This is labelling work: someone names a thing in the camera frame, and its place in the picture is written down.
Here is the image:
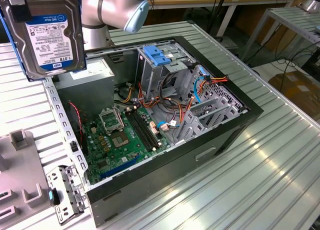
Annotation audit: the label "black PC case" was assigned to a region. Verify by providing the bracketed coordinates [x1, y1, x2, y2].
[41, 35, 265, 228]

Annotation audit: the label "red orange wire bundle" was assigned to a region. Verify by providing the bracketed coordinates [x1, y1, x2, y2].
[136, 87, 196, 123]

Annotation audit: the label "grey parts rack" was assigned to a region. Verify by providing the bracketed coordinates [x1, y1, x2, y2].
[0, 128, 52, 230]

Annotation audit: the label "brown cardboard under table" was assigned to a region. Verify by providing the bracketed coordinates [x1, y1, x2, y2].
[257, 14, 301, 53]

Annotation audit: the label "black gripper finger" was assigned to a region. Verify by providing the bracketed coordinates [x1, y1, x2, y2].
[7, 0, 33, 24]

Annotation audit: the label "metal socket cover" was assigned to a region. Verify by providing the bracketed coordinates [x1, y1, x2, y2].
[98, 106, 125, 135]

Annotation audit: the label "grey power supply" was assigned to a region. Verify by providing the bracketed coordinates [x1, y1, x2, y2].
[51, 57, 116, 118]

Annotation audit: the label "short blue tabbed wire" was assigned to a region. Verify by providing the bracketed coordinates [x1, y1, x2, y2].
[157, 119, 181, 133]

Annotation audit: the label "blue data wire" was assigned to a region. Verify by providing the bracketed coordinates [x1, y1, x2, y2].
[193, 66, 211, 104]

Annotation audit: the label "red yellow power wire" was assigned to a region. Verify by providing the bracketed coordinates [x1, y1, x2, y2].
[207, 74, 230, 86]

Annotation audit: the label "red black fan wire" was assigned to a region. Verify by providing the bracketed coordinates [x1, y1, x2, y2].
[68, 101, 88, 141]

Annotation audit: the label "blue plastic drive latch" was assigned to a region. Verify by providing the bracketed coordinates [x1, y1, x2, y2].
[143, 46, 173, 68]

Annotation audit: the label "blue expansion slot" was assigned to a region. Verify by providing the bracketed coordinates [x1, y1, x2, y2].
[100, 155, 138, 180]

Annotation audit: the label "orange yellow supply wires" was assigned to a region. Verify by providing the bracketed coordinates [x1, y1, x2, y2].
[119, 86, 134, 104]

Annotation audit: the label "black latch with blue tab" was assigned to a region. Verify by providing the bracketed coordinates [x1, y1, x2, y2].
[47, 187, 61, 207]

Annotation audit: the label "large cardboard box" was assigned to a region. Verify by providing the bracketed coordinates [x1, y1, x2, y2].
[268, 69, 320, 111]

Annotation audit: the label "white flat panel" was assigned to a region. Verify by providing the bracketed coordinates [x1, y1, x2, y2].
[252, 58, 305, 83]

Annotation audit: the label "black RAM slot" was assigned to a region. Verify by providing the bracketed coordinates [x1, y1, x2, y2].
[129, 109, 155, 151]
[136, 106, 161, 148]
[132, 108, 158, 150]
[125, 110, 152, 153]

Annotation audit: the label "black case fan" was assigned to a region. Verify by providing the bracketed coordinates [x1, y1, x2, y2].
[67, 101, 90, 156]

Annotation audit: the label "metal slat side table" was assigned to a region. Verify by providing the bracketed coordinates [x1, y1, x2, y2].
[239, 6, 320, 66]

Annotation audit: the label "grey metal drive cage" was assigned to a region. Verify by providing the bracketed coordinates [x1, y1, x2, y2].
[136, 43, 196, 102]

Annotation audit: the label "green motherboard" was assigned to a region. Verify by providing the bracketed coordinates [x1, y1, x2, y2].
[81, 105, 174, 186]

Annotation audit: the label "hard disk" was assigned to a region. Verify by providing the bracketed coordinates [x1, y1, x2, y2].
[0, 0, 88, 83]

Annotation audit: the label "metal expansion slot retainer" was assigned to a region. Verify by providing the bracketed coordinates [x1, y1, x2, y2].
[46, 164, 89, 226]

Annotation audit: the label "grey metal disk bay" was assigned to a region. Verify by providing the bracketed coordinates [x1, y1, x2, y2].
[173, 96, 250, 146]

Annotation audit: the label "beige board connector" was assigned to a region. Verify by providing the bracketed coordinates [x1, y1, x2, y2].
[149, 121, 160, 136]

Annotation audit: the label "thick black case cables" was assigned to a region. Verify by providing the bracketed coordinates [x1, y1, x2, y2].
[159, 73, 179, 101]

